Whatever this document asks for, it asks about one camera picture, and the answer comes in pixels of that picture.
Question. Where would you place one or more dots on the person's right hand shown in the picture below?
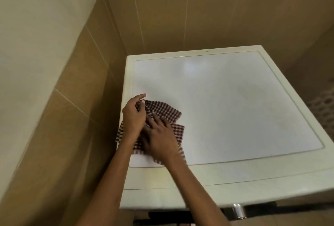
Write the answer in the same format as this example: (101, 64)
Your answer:
(163, 143)

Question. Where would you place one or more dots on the person's left hand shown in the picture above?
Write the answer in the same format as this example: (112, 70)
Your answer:
(134, 121)

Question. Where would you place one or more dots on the brown white checkered cloth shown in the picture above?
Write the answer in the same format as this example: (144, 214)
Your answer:
(167, 112)

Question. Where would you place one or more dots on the white washing machine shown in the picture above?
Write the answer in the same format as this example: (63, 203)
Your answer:
(234, 97)

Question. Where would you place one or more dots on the person's right forearm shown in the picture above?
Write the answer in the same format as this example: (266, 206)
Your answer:
(198, 194)

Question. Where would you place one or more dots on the person's left forearm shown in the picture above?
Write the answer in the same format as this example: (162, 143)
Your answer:
(104, 186)

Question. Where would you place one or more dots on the silver control knob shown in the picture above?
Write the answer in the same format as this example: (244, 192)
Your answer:
(238, 211)

